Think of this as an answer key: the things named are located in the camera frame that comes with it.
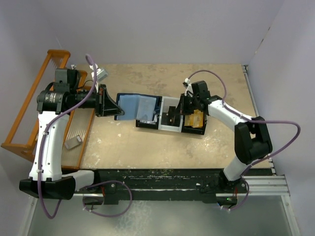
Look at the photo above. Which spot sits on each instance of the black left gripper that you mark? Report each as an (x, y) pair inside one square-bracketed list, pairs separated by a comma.
[(105, 105)]

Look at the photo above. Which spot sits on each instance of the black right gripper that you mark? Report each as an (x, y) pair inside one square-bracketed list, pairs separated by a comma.
[(181, 106)]

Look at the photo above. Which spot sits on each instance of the blue leather card holder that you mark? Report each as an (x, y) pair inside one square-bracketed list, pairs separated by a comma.
[(129, 103)]

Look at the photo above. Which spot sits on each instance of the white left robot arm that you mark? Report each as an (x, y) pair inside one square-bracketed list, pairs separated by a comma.
[(54, 104)]

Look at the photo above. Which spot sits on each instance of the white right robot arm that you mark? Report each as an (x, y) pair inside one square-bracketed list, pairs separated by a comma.
[(251, 136)]

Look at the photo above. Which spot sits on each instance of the pile of black cards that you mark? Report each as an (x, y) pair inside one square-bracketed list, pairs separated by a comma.
[(171, 117)]

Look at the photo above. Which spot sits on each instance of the black bin with gold cards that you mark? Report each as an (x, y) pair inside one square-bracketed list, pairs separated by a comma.
[(196, 131)]

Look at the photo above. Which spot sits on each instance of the pile of gold cards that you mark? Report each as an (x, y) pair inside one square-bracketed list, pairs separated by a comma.
[(194, 120)]

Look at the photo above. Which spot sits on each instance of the white middle bin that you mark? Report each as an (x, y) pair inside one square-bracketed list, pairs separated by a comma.
[(165, 103)]

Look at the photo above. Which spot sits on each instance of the orange wooden rack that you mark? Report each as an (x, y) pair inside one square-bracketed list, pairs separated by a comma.
[(22, 137)]

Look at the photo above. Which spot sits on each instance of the small grey box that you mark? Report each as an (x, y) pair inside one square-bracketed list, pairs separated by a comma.
[(73, 142)]

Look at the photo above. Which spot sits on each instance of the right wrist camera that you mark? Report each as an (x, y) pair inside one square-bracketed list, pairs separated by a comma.
[(187, 85)]

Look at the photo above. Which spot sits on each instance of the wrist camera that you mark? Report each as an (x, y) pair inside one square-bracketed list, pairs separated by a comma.
[(187, 85), (101, 74)]

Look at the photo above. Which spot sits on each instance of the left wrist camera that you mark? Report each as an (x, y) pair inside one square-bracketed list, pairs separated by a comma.
[(101, 74)]

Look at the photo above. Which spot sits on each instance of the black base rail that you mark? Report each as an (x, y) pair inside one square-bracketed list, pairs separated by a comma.
[(108, 182)]

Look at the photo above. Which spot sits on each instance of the aluminium frame rail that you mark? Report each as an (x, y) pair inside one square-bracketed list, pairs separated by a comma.
[(181, 189)]

